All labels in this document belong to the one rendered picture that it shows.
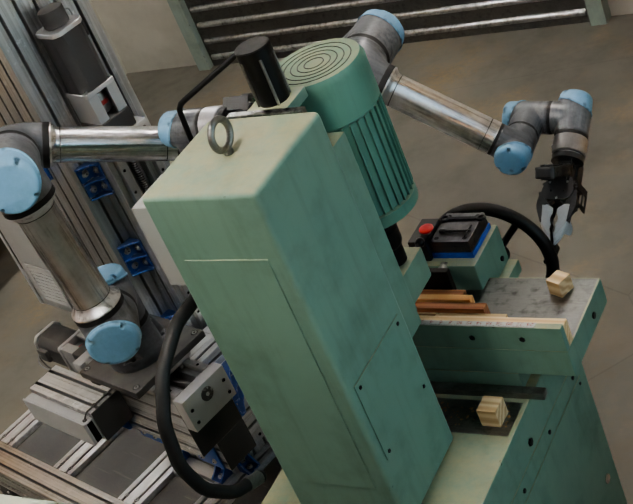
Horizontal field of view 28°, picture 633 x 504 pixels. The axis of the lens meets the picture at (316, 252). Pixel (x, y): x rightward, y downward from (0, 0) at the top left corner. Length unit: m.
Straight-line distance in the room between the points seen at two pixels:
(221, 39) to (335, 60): 4.16
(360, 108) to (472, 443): 0.65
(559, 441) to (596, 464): 0.21
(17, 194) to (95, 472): 1.40
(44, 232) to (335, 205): 0.78
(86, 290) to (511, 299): 0.87
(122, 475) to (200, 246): 1.80
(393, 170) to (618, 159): 2.34
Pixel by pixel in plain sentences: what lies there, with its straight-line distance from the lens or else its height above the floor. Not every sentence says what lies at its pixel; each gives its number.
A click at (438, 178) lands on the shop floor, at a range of 4.69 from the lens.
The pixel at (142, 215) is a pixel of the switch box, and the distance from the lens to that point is 2.00.
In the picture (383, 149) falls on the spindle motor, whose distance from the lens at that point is 2.17.
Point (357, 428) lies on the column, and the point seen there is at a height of 1.05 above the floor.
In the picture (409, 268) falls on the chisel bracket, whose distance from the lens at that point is 2.33.
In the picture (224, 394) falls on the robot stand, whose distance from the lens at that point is 2.86.
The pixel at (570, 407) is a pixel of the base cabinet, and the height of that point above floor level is 0.66.
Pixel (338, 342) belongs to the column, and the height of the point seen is 1.21.
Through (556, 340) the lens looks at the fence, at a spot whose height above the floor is 0.93.
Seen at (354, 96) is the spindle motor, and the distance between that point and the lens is 2.10.
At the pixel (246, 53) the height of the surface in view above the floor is 1.62.
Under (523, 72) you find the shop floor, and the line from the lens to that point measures 5.21.
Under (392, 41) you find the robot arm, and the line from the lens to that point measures 2.85.
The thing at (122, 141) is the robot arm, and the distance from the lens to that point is 2.63.
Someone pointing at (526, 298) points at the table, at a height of 0.90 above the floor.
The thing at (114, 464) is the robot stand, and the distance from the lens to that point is 3.71.
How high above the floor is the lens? 2.35
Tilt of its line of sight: 31 degrees down
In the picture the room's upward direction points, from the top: 24 degrees counter-clockwise
